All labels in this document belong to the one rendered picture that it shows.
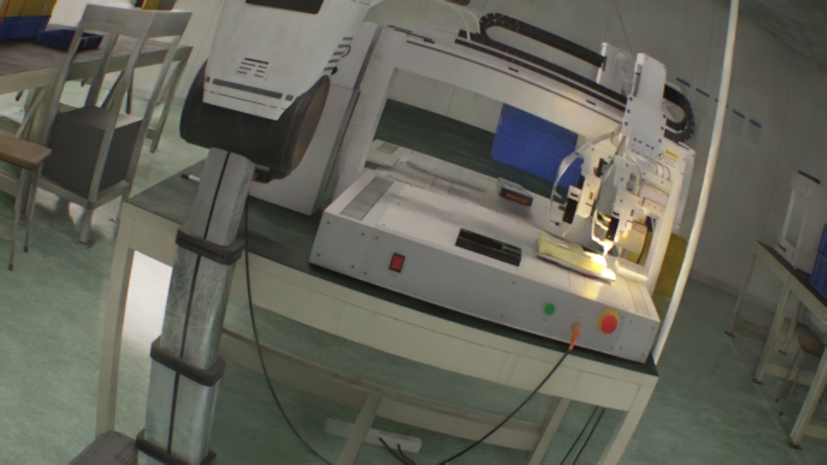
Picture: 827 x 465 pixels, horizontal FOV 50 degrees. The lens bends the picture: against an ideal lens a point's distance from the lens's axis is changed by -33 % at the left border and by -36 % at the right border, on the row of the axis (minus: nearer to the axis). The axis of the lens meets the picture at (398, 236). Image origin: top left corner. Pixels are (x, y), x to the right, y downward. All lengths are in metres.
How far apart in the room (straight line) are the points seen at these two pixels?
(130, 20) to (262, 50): 2.96
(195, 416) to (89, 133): 3.01
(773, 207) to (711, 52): 1.65
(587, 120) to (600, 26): 7.05
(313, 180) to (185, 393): 1.06
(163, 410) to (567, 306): 0.88
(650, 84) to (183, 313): 1.28
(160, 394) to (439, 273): 0.71
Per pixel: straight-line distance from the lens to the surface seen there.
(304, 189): 2.86
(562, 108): 2.75
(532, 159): 5.20
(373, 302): 2.34
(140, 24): 4.68
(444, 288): 2.37
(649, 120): 2.66
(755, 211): 10.15
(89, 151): 4.83
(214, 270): 1.86
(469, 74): 2.75
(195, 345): 1.90
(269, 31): 1.77
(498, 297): 2.37
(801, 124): 10.30
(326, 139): 2.84
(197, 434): 1.94
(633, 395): 2.40
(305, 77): 1.77
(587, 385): 2.38
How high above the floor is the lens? 1.27
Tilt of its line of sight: 10 degrees down
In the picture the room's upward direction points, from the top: 18 degrees clockwise
